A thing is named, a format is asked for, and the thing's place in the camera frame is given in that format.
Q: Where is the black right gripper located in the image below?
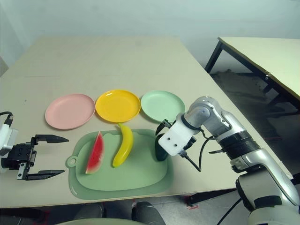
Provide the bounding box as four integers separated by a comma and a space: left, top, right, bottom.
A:
155, 119, 196, 152

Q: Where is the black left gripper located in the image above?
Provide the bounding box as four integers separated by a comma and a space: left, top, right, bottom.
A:
1, 134, 69, 181

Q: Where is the dark green toy avocado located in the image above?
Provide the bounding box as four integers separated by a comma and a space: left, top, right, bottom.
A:
154, 134, 169, 162

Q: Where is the yellow toy banana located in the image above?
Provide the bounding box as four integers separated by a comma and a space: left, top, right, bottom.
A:
112, 122, 134, 168

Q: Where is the toy watermelon slice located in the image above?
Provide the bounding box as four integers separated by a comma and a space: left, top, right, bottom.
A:
85, 131, 105, 174

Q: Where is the mint green round plate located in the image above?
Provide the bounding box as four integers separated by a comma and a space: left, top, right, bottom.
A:
140, 90, 185, 124

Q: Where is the yellow round plate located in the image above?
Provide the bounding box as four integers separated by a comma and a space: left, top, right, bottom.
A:
95, 89, 141, 123

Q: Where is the pink round plate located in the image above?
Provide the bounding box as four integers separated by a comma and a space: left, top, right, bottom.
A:
45, 93, 96, 130

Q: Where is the green cutting mat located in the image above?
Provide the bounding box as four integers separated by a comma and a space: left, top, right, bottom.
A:
66, 128, 174, 199

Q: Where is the dark grey robot left leg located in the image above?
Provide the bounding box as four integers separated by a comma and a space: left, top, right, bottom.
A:
77, 203, 105, 221

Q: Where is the dark grey robot leg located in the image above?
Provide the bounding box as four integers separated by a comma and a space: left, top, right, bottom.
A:
77, 203, 105, 221
132, 201, 165, 225

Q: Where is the pale green robot torso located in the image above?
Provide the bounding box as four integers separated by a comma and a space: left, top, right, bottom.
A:
55, 217, 132, 225

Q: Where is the dark grey robot right leg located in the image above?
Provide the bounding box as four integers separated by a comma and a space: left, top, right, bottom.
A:
132, 201, 165, 225

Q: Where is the side table with black legs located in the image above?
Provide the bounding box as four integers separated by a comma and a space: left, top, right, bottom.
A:
204, 36, 300, 118

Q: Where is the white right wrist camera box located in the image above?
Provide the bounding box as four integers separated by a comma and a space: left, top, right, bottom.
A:
157, 113, 195, 157

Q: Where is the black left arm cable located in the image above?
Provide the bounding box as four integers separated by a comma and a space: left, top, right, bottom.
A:
0, 111, 14, 126

